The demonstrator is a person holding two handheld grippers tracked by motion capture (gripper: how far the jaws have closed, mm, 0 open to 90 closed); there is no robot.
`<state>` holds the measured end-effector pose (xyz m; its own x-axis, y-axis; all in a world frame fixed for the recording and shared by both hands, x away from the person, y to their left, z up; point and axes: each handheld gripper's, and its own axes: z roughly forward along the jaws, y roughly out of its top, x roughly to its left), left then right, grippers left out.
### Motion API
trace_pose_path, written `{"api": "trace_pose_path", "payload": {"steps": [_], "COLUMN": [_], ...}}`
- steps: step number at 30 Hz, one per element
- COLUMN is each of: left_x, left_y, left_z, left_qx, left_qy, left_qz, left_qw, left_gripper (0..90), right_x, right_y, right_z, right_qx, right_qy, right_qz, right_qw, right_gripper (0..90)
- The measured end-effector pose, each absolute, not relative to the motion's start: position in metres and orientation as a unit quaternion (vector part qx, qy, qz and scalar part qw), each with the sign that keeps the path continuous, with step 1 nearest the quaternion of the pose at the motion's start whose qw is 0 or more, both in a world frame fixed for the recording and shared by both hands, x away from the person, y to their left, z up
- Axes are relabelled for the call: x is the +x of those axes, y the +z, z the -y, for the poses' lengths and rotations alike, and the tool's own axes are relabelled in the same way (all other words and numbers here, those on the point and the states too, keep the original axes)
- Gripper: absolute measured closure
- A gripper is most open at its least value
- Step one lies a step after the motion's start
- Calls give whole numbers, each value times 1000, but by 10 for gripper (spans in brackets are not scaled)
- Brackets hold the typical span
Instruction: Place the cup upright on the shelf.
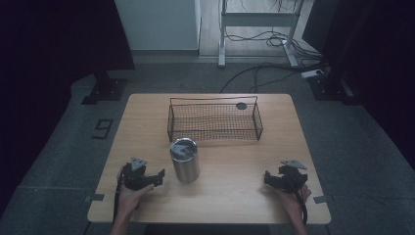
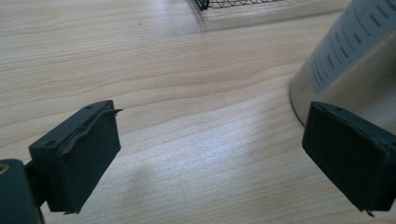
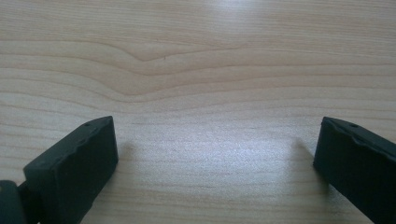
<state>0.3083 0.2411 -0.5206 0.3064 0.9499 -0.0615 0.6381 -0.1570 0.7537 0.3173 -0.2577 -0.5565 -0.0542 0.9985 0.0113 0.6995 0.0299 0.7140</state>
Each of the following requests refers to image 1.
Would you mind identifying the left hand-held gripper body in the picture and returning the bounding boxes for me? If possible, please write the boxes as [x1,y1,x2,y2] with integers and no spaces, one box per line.
[120,157,155,192]

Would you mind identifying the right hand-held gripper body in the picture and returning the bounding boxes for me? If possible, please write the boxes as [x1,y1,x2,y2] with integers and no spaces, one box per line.
[276,159,309,194]

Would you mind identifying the stainless steel tumbler cup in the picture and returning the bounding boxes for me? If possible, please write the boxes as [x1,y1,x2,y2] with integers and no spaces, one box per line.
[168,137,201,184]

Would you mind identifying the black wire mesh basket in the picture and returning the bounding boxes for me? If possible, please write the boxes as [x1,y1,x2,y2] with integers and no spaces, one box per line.
[166,95,264,143]

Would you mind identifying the person's left hand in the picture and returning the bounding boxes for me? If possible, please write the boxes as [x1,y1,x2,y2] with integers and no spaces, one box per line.
[115,183,156,220]

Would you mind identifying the person's right hand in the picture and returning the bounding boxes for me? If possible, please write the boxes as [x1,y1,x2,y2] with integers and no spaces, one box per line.
[272,183,313,220]

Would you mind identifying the black stand base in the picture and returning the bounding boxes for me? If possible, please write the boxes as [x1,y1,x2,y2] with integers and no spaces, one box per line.
[80,70,129,106]
[306,67,362,106]

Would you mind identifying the white power strip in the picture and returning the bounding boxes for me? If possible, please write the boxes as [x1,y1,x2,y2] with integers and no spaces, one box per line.
[300,69,325,79]

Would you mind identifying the dark curtain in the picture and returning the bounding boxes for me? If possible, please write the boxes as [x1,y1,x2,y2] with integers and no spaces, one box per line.
[0,0,136,216]
[301,0,415,170]

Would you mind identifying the white cabinet panel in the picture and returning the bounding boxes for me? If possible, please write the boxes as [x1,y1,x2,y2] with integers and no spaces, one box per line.
[114,0,203,52]

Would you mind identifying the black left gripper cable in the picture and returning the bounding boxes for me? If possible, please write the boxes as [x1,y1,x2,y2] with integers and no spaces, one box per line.
[112,165,126,224]

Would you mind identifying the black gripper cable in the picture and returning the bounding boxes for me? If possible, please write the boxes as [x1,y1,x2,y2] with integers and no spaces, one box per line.
[292,182,309,226]
[112,165,126,224]

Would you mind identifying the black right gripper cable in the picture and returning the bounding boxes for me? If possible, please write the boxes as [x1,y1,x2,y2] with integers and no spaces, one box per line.
[292,182,309,226]

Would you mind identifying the black floor cables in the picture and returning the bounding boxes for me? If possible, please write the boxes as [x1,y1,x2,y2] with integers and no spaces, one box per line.
[218,28,331,94]

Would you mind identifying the white metal desk frame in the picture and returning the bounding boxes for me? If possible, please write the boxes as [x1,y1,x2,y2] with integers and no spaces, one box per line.
[217,0,308,69]

